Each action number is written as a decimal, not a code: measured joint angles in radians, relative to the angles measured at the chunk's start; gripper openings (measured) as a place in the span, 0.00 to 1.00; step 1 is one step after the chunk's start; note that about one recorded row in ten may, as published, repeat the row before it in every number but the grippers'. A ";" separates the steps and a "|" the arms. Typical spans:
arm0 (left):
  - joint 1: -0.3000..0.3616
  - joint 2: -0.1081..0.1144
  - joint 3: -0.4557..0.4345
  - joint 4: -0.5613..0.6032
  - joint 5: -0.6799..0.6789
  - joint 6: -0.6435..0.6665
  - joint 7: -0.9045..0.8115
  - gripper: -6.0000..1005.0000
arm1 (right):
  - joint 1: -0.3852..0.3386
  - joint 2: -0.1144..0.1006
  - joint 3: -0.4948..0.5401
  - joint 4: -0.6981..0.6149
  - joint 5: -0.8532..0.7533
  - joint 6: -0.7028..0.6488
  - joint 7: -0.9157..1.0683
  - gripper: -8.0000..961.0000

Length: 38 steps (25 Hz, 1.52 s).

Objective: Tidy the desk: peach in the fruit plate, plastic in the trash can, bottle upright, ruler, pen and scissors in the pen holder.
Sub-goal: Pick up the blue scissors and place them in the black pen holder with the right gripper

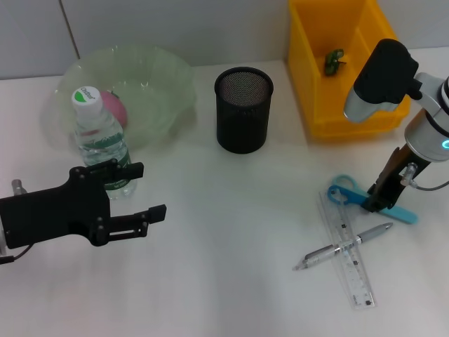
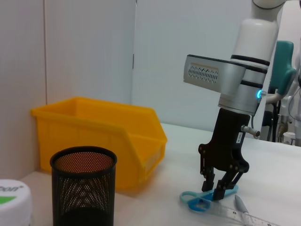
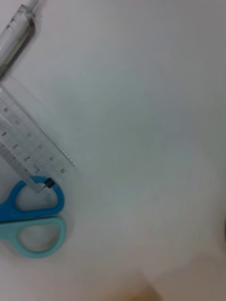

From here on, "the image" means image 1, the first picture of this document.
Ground clear green-label water bottle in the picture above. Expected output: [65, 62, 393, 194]
[71, 84, 134, 201]

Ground grey right arm cable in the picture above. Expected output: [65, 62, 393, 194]
[399, 162, 449, 192]

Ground clear plastic ruler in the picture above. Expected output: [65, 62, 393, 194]
[318, 190, 377, 311]

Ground green plastic wrapper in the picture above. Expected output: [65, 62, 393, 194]
[323, 48, 349, 77]

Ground pink toy peach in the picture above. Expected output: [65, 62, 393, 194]
[99, 90, 129, 128]

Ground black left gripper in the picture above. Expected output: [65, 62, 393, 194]
[0, 159, 168, 251]

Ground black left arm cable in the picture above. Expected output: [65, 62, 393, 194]
[0, 244, 33, 266]

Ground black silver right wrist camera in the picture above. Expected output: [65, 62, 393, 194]
[342, 38, 422, 124]

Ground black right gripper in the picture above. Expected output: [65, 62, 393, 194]
[361, 143, 431, 214]

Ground pale green glass fruit plate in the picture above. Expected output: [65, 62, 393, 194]
[53, 43, 197, 151]

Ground blue scissors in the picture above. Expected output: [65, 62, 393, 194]
[327, 173, 420, 226]

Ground grey clear pen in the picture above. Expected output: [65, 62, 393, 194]
[292, 222, 394, 272]

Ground black mesh pen holder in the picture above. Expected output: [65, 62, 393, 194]
[214, 66, 274, 154]

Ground yellow plastic bin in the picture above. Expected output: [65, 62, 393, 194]
[288, 0, 415, 142]

